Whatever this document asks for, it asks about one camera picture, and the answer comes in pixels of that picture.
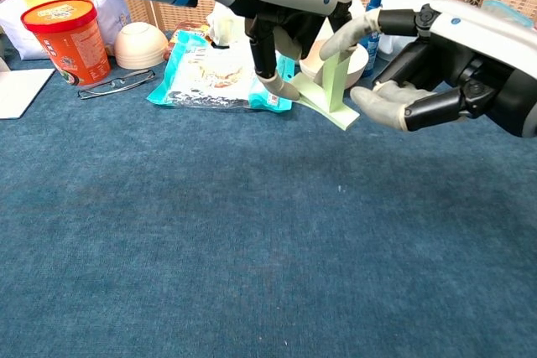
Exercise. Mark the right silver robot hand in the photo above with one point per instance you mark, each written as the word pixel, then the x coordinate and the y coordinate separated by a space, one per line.
pixel 482 48

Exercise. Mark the light green paper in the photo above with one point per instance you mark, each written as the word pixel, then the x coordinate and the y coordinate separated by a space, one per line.
pixel 337 81

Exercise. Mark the green sticky note pad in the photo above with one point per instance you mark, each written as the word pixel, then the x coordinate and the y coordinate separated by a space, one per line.
pixel 346 117

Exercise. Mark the clear blue food container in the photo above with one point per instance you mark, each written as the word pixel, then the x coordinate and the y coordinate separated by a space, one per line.
pixel 503 12

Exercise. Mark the beige bowl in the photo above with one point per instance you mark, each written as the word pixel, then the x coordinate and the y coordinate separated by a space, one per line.
pixel 356 65
pixel 140 45

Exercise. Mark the brown cookie package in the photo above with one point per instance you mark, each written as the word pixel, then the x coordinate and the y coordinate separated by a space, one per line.
pixel 186 29

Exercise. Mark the teal clear snack bag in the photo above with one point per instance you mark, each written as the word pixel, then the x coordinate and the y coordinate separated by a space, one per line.
pixel 201 77

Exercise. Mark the black eyeglasses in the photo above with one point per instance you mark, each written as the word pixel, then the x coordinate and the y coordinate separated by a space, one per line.
pixel 117 83

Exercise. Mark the red instant noodle cup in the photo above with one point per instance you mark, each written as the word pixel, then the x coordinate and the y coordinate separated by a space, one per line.
pixel 69 39

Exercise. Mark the blue carpet table cover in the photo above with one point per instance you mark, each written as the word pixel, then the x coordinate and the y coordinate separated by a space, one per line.
pixel 251 228

